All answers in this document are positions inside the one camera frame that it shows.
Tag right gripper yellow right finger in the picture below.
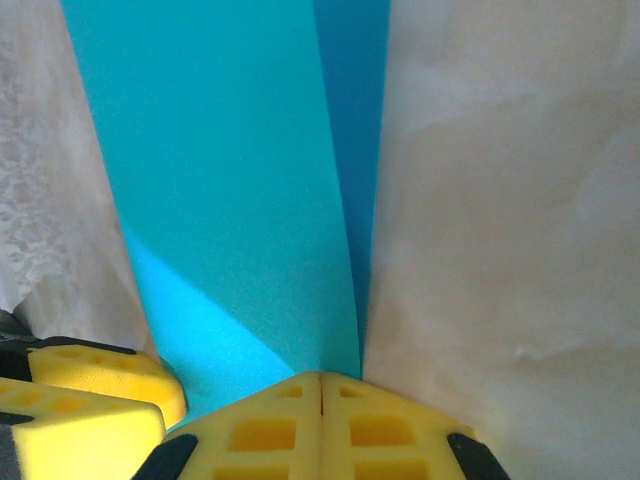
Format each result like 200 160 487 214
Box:
319 371 512 480

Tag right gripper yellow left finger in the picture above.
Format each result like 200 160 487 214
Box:
142 371 322 480

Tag blue paper sheet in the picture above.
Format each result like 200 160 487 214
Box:
59 0 392 434

